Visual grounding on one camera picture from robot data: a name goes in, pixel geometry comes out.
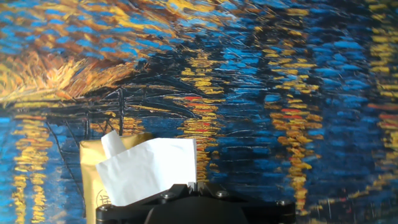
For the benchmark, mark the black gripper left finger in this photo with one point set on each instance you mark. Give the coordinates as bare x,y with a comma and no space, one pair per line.
130,208

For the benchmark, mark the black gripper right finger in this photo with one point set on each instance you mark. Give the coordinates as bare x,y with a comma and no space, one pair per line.
264,208

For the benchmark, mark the small white folded napkin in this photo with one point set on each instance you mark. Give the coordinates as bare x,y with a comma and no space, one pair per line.
112,143

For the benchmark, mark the gold tissue pack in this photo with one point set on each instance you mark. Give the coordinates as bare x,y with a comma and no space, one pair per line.
90,174

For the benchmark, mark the starry night painted tablecloth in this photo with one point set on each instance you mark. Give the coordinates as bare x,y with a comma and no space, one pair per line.
248,93

